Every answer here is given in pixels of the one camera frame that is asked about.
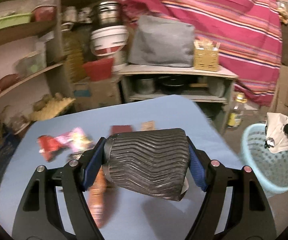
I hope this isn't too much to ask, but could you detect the orange snack wrapper strip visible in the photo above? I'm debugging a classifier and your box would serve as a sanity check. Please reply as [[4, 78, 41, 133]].
[[88, 167, 107, 228]]

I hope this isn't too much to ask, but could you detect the black ribbed paper bag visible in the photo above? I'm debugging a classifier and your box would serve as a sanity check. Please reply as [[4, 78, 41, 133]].
[[103, 128, 190, 202]]

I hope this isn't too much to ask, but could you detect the low white shelf cabinet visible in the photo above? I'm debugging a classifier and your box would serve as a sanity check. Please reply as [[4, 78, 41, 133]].
[[118, 64, 238, 134]]

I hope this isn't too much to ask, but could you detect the light blue plastic basket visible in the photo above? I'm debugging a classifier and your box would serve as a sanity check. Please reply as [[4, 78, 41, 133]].
[[239, 124, 288, 198]]

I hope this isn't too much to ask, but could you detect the cooking oil bottle on floor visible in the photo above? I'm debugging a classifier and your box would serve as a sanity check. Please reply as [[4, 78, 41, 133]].
[[227, 93, 247, 129]]

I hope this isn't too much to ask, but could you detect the pink cake roll wrapper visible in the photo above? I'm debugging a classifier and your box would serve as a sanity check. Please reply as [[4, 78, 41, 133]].
[[55, 127, 95, 153]]

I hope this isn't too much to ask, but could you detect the maroon small box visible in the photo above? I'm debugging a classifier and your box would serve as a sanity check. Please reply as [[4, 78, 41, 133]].
[[110, 125, 133, 135]]

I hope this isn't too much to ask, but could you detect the yellow egg tray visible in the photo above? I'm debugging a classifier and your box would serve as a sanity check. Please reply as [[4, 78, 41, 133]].
[[28, 98, 75, 121]]

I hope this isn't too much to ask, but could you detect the crumpled brown paper ball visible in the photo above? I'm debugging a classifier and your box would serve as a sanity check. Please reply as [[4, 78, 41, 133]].
[[141, 121, 156, 131]]

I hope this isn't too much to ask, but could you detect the cardboard box under basin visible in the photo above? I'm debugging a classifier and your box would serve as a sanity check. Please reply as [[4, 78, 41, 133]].
[[72, 75, 122, 112]]

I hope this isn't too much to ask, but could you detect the white paper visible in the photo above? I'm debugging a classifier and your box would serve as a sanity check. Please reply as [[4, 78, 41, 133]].
[[265, 112, 288, 154]]

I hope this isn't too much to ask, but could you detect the red plastic basin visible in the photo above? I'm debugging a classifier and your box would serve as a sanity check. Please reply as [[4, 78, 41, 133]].
[[82, 57, 114, 82]]

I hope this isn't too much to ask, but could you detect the yellow utensil holder box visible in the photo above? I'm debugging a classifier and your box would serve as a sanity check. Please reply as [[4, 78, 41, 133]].
[[193, 38, 221, 72]]

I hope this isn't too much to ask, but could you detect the yellow oil jug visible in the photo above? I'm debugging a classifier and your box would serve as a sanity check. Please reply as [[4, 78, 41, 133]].
[[62, 27, 87, 83]]

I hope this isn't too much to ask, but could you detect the green plastic tray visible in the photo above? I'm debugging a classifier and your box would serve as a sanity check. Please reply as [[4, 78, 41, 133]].
[[0, 13, 32, 29]]

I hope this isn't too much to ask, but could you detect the red striped hanging cloth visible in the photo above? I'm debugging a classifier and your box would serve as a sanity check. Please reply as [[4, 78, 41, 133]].
[[119, 0, 282, 106]]

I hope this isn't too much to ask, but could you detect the steel cooking pot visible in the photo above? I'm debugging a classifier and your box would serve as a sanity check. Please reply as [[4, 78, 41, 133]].
[[91, 1, 122, 30]]

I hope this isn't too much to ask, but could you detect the wooden wall shelf unit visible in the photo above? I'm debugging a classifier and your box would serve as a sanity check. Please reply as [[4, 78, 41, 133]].
[[0, 0, 72, 122]]

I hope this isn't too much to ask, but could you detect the white plastic bucket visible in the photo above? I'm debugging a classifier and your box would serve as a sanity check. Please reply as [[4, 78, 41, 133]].
[[90, 25, 129, 57]]

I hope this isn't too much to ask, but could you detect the red foil snack wrapper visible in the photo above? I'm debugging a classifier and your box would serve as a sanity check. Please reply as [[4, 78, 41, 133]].
[[37, 135, 64, 162]]

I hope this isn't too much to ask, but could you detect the grey fabric cover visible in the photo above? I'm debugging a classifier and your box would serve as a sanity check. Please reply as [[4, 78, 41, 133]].
[[128, 15, 195, 68]]

